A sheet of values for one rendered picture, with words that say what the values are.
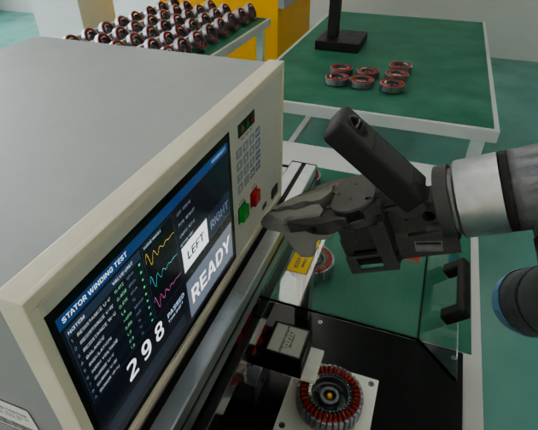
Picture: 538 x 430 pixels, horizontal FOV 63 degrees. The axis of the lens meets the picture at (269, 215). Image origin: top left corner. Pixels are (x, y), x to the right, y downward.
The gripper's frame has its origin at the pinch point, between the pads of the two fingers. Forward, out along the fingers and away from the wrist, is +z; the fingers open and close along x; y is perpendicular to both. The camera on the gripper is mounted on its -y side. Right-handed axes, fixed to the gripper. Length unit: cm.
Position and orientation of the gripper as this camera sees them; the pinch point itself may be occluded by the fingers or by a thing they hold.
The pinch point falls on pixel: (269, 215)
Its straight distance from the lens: 51.9
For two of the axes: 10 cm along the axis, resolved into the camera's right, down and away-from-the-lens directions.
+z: -8.5, 1.6, 5.0
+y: 4.0, 8.2, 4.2
